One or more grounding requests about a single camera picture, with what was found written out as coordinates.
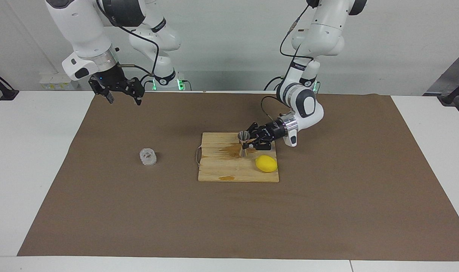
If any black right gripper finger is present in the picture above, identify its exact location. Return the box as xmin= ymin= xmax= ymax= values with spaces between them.
xmin=117 ymin=77 xmax=145 ymax=105
xmin=88 ymin=77 xmax=114 ymax=103

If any steel double jigger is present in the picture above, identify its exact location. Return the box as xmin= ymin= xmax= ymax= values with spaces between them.
xmin=238 ymin=131 xmax=251 ymax=158

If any yellow lemon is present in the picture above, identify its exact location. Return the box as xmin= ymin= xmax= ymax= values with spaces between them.
xmin=255 ymin=155 xmax=278 ymax=173

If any wooden cutting board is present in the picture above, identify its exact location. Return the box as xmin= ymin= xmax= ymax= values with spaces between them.
xmin=195 ymin=132 xmax=280 ymax=183

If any black clamp stand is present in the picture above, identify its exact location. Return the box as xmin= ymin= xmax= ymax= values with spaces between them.
xmin=0 ymin=68 xmax=19 ymax=101
xmin=440 ymin=76 xmax=459 ymax=105

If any brown table mat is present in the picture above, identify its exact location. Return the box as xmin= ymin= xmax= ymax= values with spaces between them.
xmin=17 ymin=92 xmax=459 ymax=261

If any black right base cable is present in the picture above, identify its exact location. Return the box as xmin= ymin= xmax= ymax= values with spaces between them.
xmin=139 ymin=74 xmax=156 ymax=91

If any black base cable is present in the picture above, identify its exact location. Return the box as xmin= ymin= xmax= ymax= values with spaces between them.
xmin=139 ymin=74 xmax=156 ymax=91
xmin=263 ymin=76 xmax=288 ymax=91

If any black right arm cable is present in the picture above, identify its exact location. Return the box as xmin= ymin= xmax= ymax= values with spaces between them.
xmin=97 ymin=0 xmax=160 ymax=76

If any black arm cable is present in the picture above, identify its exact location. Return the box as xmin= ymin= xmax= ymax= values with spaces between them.
xmin=97 ymin=0 xmax=160 ymax=76
xmin=260 ymin=4 xmax=317 ymax=119

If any white wall socket box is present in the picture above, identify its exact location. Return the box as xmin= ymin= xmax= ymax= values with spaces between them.
xmin=40 ymin=73 xmax=79 ymax=91

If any black left base cable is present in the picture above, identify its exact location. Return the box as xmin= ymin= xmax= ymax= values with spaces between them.
xmin=263 ymin=76 xmax=288 ymax=91

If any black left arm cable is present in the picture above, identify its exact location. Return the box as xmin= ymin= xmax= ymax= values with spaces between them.
xmin=260 ymin=4 xmax=317 ymax=119

